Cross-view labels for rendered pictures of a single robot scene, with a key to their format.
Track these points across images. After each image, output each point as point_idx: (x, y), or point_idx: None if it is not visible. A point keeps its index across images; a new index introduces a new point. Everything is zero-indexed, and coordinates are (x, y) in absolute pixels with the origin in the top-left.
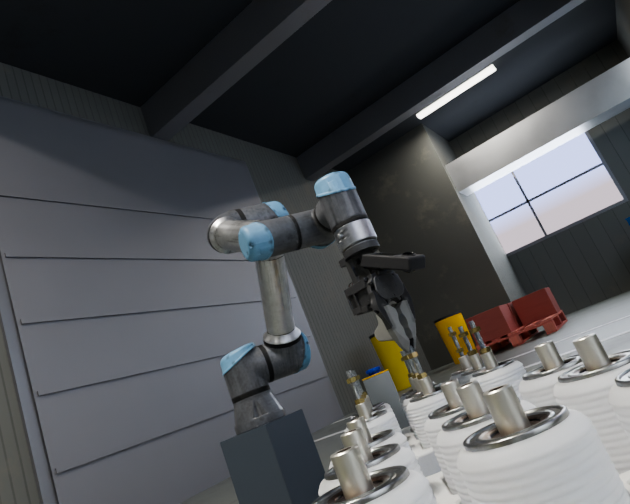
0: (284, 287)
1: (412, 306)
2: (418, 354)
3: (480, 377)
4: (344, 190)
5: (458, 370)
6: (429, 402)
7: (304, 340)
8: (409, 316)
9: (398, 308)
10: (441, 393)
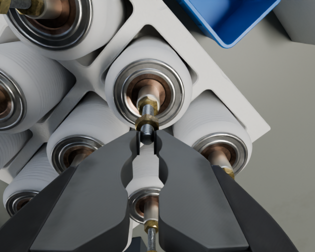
0: None
1: (31, 207)
2: (136, 120)
3: (100, 6)
4: None
5: None
6: (186, 69)
7: None
8: (96, 176)
9: (125, 225)
10: (166, 56)
